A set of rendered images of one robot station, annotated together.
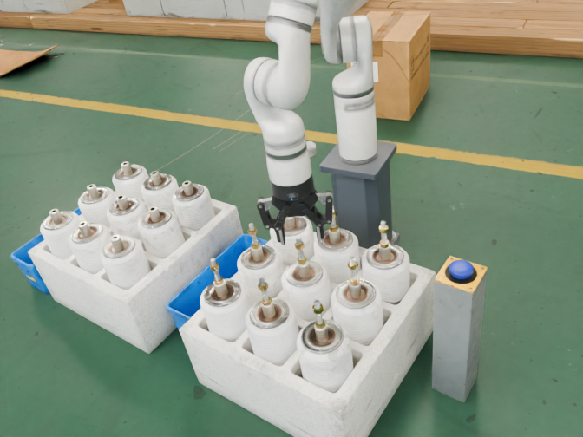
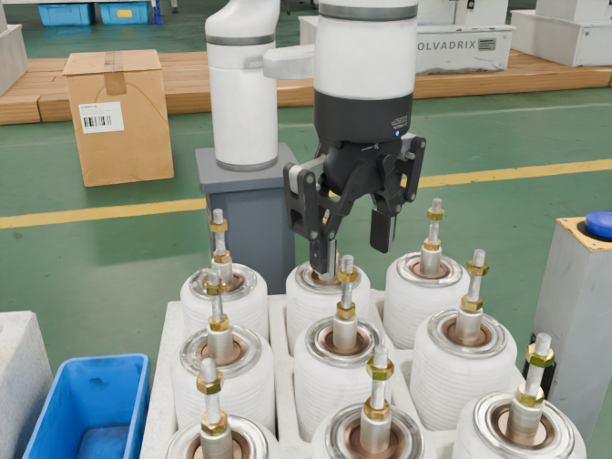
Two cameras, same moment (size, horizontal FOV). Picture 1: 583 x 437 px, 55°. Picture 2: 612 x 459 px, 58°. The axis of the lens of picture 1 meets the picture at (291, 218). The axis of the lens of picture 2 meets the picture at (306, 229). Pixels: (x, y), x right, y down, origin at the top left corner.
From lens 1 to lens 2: 0.79 m
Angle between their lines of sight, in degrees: 41
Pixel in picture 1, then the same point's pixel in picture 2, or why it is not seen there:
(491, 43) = (206, 100)
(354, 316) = (504, 368)
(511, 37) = not seen: hidden behind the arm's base
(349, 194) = (253, 226)
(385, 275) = (459, 293)
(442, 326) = (583, 336)
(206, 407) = not seen: outside the picture
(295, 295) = (362, 386)
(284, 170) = (401, 49)
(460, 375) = (591, 413)
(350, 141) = (252, 128)
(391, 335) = not seen: hidden behind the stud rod
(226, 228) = (27, 360)
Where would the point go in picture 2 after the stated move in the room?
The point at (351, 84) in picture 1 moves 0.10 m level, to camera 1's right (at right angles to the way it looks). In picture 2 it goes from (256, 18) to (309, 12)
